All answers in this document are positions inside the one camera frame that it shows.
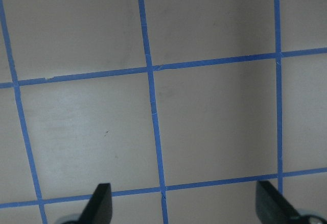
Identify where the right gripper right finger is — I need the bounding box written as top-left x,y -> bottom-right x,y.
255,181 -> 326,224

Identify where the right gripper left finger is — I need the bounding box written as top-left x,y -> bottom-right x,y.
57,183 -> 113,224

